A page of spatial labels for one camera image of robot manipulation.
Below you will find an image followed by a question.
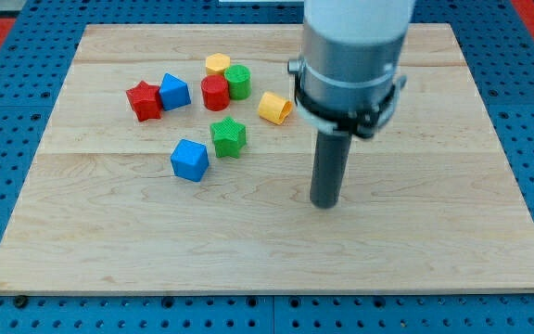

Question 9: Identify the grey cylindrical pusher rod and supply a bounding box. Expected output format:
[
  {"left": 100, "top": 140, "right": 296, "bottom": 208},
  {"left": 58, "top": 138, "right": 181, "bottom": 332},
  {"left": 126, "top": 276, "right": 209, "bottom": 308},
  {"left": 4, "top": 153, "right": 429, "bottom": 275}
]
[{"left": 310, "top": 132, "right": 351, "bottom": 209}]

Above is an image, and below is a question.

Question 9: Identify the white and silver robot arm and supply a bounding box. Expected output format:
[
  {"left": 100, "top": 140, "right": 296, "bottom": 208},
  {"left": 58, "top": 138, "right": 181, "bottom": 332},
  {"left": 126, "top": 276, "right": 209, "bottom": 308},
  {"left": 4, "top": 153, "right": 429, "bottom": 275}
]
[{"left": 287, "top": 0, "right": 415, "bottom": 209}]

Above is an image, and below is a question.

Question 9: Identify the yellow hexagon block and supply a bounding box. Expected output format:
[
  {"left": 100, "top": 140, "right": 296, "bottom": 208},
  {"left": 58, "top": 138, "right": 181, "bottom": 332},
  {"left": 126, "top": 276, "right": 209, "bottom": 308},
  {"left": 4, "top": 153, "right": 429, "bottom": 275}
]
[{"left": 205, "top": 53, "right": 231, "bottom": 75}]

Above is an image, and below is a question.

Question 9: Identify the blue triangle block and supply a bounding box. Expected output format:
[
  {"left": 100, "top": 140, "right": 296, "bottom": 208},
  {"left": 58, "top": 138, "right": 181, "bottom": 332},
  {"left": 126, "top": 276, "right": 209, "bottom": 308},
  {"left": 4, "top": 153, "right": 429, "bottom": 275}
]
[{"left": 159, "top": 73, "right": 191, "bottom": 110}]

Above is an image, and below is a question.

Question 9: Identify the green star block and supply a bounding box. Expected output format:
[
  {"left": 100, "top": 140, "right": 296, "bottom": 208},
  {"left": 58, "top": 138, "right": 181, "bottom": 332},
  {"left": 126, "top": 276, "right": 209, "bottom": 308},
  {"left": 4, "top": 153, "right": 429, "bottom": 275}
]
[{"left": 210, "top": 116, "right": 247, "bottom": 159}]

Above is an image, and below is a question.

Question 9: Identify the wooden board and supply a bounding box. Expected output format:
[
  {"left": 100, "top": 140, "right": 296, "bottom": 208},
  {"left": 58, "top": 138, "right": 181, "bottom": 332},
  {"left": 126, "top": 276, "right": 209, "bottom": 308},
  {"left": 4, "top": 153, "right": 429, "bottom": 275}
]
[{"left": 0, "top": 24, "right": 534, "bottom": 296}]

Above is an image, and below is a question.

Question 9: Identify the green cylinder block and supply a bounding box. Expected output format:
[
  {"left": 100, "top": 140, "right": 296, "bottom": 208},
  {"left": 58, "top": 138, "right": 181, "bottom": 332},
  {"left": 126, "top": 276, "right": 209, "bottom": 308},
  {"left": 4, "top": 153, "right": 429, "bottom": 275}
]
[{"left": 224, "top": 64, "right": 252, "bottom": 100}]

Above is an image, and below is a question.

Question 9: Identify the red cylinder block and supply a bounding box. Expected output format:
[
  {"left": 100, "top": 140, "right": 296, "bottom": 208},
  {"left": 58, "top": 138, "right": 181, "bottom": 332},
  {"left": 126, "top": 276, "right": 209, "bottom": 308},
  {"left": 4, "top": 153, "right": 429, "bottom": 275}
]
[{"left": 200, "top": 75, "right": 230, "bottom": 111}]

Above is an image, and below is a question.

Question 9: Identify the blue cube block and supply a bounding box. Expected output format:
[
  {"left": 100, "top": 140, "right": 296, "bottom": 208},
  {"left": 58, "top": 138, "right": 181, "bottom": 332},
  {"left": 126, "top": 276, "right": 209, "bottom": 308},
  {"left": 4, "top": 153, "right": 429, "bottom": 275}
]
[{"left": 171, "top": 139, "right": 210, "bottom": 182}]

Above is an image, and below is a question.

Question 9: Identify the red star block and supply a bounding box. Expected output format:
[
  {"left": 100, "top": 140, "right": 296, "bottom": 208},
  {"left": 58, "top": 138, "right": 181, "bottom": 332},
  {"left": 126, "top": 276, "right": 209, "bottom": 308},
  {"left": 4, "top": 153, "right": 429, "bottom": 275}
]
[{"left": 126, "top": 81, "right": 163, "bottom": 122}]

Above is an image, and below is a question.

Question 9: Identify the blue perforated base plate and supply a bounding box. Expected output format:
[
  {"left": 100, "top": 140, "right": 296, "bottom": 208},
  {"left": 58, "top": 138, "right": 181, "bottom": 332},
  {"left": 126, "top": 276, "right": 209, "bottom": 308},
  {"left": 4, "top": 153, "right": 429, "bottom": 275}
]
[{"left": 0, "top": 0, "right": 534, "bottom": 333}]

